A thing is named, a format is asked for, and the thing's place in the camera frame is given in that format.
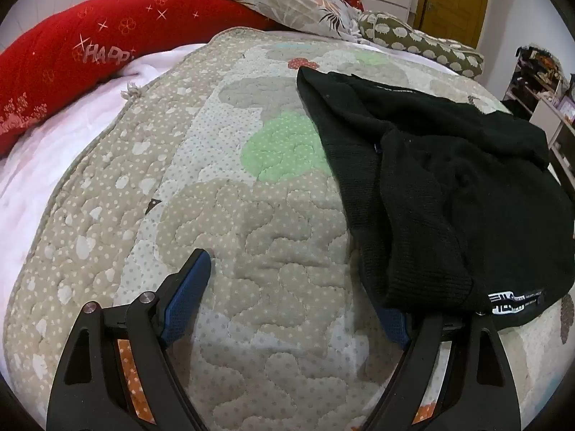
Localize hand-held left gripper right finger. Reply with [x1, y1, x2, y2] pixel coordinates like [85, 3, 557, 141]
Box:
[362, 307, 524, 431]

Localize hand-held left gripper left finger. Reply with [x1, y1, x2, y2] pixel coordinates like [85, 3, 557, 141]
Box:
[46, 248, 212, 431]

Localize black pants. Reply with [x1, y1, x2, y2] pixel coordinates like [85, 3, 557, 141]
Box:
[296, 66, 575, 326]

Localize quilted patchwork blanket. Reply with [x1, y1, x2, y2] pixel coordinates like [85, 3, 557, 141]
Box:
[2, 27, 575, 431]

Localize pale pink bed sheet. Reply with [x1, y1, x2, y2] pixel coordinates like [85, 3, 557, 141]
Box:
[0, 42, 207, 274]

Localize cluttered shelf unit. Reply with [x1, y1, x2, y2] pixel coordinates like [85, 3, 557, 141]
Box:
[503, 45, 575, 180]

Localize long red printed pillow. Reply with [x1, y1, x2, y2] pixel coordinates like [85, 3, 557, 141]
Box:
[0, 0, 279, 158]

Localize olive pillow with white pattern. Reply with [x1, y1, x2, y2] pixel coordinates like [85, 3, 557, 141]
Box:
[357, 10, 486, 79]

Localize floral leaf print pillow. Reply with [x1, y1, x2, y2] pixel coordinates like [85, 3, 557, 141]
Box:
[202, 0, 364, 43]

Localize wooden door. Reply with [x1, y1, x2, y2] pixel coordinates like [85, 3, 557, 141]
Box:
[418, 0, 492, 50]

